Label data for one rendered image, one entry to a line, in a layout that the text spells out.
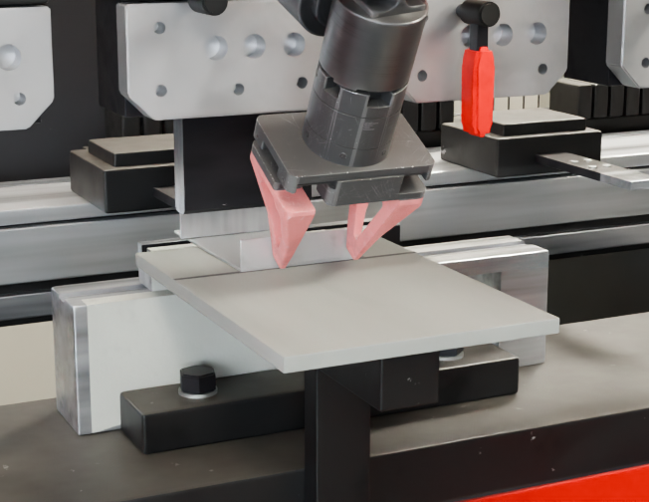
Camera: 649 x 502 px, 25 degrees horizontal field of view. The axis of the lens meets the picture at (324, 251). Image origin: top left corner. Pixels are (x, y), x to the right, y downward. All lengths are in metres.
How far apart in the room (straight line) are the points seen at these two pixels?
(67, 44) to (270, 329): 0.74
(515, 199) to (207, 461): 0.58
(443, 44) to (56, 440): 0.40
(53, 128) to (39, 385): 2.23
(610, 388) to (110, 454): 0.39
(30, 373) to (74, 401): 2.67
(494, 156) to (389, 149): 0.47
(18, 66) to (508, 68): 0.37
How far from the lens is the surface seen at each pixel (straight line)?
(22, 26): 0.96
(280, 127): 0.92
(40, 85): 0.96
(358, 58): 0.86
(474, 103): 1.05
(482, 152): 1.40
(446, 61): 1.08
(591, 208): 1.51
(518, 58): 1.11
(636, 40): 1.17
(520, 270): 1.16
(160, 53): 0.98
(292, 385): 1.04
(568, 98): 1.67
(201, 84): 1.00
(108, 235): 1.29
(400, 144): 0.93
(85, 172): 1.28
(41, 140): 1.54
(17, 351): 3.68
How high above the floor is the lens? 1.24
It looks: 14 degrees down
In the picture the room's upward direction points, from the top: straight up
